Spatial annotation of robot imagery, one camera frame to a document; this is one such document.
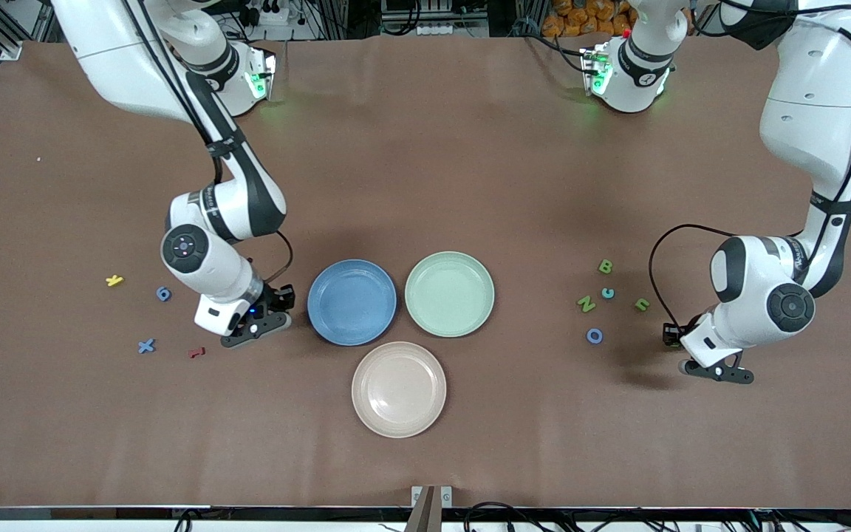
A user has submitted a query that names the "green round plate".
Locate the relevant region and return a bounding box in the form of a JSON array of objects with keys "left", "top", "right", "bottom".
[{"left": 405, "top": 251, "right": 496, "bottom": 338}]

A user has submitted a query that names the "beige round plate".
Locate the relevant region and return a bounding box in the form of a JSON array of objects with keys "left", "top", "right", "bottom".
[{"left": 352, "top": 341, "right": 447, "bottom": 439}]

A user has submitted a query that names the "black floor cable bundle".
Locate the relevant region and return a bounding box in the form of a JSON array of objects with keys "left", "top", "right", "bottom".
[{"left": 462, "top": 502, "right": 851, "bottom": 532}]

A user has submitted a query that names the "blue round plate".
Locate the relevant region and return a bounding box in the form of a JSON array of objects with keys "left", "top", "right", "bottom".
[{"left": 307, "top": 259, "right": 397, "bottom": 347}]

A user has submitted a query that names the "pile of orange objects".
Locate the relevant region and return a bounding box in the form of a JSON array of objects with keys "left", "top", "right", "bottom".
[{"left": 541, "top": 0, "right": 637, "bottom": 38}]

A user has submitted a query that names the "power strip with plugs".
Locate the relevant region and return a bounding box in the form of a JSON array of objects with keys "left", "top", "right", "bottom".
[{"left": 237, "top": 0, "right": 290, "bottom": 27}]

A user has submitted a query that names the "aluminium frame rail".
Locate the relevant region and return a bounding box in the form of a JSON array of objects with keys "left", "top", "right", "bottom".
[{"left": 0, "top": 0, "right": 53, "bottom": 60}]

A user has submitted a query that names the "metal table edge bracket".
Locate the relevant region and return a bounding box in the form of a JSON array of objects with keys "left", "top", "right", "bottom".
[{"left": 405, "top": 485, "right": 454, "bottom": 532}]

